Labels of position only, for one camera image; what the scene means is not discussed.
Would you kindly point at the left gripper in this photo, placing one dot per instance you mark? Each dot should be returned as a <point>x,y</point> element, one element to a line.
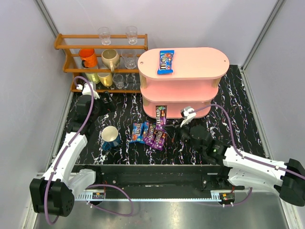
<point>105,100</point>

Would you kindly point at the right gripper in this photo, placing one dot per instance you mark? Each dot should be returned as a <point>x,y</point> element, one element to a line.
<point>177,129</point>

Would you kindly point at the purple candy bag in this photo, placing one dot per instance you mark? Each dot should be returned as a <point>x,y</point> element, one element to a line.
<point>161,112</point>
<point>159,140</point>
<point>151,135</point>

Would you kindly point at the blue candy bag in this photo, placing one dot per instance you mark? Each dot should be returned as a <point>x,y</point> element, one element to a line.
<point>145,129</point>
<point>136,136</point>
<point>165,63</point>

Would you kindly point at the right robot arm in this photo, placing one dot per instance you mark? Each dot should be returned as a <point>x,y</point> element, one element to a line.
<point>286,179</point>

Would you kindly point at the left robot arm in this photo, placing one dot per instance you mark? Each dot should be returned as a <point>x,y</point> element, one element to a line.
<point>55,191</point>

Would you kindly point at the clear glass bottom shelf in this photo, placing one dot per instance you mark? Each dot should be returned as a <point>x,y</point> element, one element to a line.
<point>118,80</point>

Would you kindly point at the clear glass shelf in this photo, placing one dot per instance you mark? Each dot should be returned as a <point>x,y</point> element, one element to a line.
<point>118,80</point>
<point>129,58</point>

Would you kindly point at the clear glass middle shelf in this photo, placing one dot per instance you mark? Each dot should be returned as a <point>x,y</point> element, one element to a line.
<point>129,58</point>

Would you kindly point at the pink three-tier shelf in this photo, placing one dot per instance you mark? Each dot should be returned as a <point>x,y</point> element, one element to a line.
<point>193,82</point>

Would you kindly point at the yellow mug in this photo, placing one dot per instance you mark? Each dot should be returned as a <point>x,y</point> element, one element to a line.
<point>105,79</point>

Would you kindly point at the light green mug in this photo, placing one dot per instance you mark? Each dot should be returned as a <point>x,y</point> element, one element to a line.
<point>93,77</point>

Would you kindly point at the blue mug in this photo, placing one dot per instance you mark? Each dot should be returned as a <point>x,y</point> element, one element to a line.
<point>110,137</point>

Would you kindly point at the orange wooden cup rack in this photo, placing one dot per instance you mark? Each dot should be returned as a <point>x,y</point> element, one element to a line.
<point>72,43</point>

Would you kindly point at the beige mug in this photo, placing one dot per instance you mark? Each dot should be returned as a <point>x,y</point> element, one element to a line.
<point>110,59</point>

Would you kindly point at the orange mug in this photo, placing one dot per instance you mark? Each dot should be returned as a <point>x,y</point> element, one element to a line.
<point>88,58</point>

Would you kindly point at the clear glass top left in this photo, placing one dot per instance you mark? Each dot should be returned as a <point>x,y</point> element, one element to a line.
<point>104,35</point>

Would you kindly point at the clear glass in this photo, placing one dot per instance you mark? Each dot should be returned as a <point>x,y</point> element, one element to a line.
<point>104,35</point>
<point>131,34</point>

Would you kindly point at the clear glass top right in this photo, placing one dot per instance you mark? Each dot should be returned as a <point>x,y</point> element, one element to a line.
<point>131,34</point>

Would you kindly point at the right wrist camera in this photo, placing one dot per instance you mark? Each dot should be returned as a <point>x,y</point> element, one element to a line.
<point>188,114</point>

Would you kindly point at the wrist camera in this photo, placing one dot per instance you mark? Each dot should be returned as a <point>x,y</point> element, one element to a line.
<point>188,114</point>
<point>87,89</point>

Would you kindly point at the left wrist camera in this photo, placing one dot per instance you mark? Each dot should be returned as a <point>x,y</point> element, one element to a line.
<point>87,89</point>

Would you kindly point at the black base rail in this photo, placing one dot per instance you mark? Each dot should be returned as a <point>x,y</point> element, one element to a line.
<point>202,177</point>

